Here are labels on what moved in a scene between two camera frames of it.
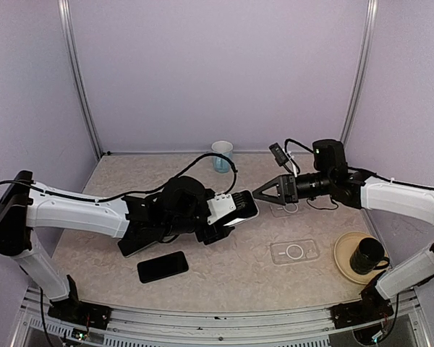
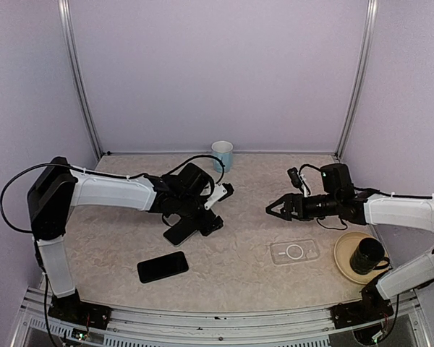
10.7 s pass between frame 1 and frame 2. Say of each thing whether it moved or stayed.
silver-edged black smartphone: moved
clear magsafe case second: stayed
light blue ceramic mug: stayed
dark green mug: stayed
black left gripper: moved
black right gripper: moved
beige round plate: stayed
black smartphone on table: stayed
